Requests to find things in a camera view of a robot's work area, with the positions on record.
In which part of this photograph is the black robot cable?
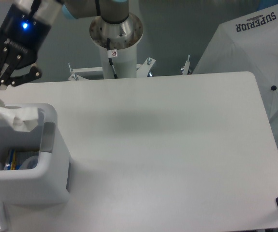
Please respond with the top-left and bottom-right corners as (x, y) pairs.
(106, 38), (118, 79)

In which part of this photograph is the white wrapper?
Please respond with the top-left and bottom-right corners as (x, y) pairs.
(0, 99), (39, 132)
(19, 156), (39, 170)

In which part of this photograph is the white metal base frame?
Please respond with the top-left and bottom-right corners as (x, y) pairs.
(67, 54), (192, 82)

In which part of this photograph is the white Superior umbrella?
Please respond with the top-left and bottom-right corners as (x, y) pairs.
(194, 4), (278, 132)

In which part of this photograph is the white plastic trash can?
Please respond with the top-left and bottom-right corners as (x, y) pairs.
(0, 103), (71, 205)

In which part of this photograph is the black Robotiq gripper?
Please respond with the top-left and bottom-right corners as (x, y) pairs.
(0, 8), (51, 90)

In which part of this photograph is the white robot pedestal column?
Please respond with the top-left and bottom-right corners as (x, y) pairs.
(89, 13), (143, 79)

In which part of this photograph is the blue yellow package in bin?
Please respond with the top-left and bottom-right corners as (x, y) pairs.
(2, 147), (40, 171)

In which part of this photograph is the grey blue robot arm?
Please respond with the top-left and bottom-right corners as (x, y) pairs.
(0, 0), (143, 89)

